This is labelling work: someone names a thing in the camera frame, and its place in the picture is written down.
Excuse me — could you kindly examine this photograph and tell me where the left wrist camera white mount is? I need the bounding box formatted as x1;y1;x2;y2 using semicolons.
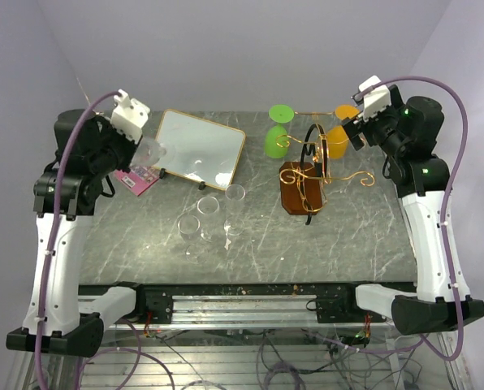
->
110;89;151;145

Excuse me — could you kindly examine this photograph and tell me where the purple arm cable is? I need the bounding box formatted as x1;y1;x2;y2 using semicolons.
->
33;89;174;390
306;75;469;362

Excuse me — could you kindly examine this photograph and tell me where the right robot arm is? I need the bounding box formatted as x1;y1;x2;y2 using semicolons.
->
339;92;484;335

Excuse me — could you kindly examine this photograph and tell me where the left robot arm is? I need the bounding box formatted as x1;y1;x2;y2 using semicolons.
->
6;104;148;358

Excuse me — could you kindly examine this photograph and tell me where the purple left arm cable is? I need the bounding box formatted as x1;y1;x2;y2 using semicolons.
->
33;89;174;390

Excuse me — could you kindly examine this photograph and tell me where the gold wire wine glass rack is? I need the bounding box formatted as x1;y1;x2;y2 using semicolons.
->
279;111;375;225

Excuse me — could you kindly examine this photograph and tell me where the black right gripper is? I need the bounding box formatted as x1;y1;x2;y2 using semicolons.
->
341;85;407;158

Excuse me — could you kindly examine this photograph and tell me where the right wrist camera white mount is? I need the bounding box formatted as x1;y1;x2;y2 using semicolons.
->
352;76;391;122

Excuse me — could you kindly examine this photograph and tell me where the green plastic wine glass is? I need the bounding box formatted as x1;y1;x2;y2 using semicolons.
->
264;104;295;159

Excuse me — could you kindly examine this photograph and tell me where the aluminium mounting rail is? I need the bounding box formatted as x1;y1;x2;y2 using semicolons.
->
79;292;389;326

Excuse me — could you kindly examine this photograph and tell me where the orange plastic wine glass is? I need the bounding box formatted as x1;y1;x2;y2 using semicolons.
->
326;105;359;159

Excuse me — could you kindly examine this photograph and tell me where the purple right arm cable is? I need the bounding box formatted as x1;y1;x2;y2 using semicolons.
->
306;75;469;362

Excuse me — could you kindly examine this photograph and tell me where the gold framed whiteboard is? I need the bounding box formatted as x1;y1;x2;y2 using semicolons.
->
155;109;246;191

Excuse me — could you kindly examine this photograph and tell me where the pink sticker book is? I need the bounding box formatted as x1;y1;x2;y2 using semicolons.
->
114;166;159;197

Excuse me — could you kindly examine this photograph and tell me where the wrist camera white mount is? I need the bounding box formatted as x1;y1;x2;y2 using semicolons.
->
352;76;391;122
110;89;151;145

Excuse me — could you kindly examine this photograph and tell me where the clear wine glass front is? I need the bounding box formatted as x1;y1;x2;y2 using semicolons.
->
177;214;206;264

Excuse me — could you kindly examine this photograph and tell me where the clear tall flute glass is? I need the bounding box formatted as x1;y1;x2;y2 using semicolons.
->
224;184;246;237

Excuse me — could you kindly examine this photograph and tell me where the clear wine glass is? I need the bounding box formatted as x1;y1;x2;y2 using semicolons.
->
130;135;205;174
197;196;220;242
177;214;206;264

